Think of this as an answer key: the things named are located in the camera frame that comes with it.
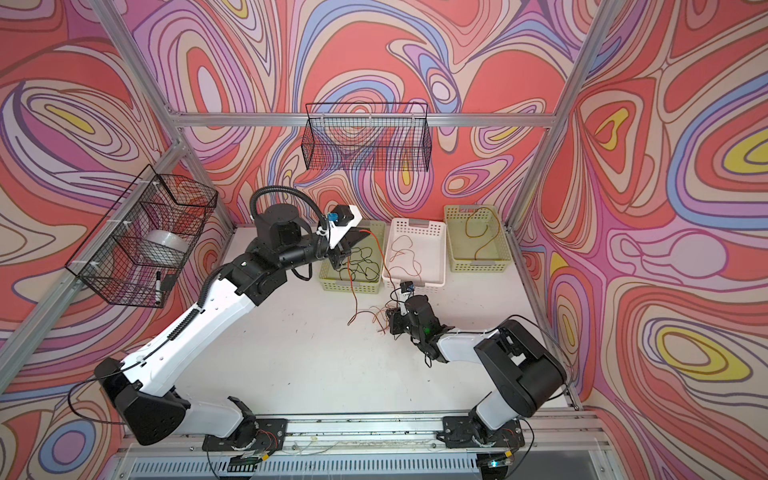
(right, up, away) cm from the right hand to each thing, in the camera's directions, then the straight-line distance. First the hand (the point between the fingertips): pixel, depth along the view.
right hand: (391, 317), depth 92 cm
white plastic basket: (+10, +20, +17) cm, 28 cm away
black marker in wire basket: (-57, +11, -20) cm, 62 cm away
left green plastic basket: (-10, +13, +12) cm, 21 cm away
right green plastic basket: (+34, +24, +22) cm, 47 cm away
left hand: (-5, +26, -29) cm, 39 cm away
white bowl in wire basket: (-56, +23, -19) cm, 63 cm away
